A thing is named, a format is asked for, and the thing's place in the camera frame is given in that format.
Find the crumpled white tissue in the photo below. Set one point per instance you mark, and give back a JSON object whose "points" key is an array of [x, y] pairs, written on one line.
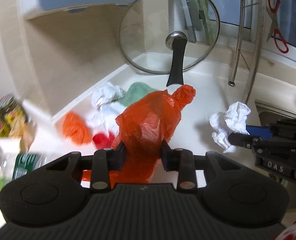
{"points": [[104, 118]]}

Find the white paper ball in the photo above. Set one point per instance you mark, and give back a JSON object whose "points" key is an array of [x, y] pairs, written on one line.
{"points": [[231, 121]]}

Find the orange plastic bag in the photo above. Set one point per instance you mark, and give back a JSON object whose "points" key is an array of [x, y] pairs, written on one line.
{"points": [[142, 128]]}

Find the beige paper wrapper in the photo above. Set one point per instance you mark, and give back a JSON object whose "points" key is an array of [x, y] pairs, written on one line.
{"points": [[25, 132]]}

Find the crushed clear plastic bottle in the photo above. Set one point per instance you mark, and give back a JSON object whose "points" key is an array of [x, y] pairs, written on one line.
{"points": [[14, 166]]}

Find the pickle jar green lid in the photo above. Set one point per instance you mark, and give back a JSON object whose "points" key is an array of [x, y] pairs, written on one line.
{"points": [[10, 109]]}

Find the red plastic scoop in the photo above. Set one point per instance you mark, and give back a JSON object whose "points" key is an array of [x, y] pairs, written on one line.
{"points": [[102, 140]]}

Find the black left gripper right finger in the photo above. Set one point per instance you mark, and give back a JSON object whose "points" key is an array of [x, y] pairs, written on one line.
{"points": [[182, 161]]}

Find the green cloth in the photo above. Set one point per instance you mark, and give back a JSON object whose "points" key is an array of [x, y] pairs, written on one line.
{"points": [[136, 92]]}

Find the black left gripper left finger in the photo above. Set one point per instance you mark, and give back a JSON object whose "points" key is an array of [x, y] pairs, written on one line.
{"points": [[103, 162]]}

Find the red handled scissors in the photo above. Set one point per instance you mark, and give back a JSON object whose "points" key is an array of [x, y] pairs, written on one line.
{"points": [[274, 31]]}

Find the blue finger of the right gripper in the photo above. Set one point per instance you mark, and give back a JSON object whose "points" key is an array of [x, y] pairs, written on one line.
{"points": [[258, 131]]}

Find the orange mesh net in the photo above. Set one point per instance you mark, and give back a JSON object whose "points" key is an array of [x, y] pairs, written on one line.
{"points": [[75, 129]]}

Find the steel dish rack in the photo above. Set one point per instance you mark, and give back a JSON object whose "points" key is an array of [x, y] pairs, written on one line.
{"points": [[251, 29]]}

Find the crumpled white paper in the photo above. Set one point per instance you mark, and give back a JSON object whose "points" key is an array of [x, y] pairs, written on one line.
{"points": [[105, 94]]}

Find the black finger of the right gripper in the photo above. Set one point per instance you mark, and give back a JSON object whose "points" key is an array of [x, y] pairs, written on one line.
{"points": [[241, 140]]}

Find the glass pot lid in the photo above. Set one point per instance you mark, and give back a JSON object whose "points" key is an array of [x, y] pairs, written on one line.
{"points": [[168, 37]]}

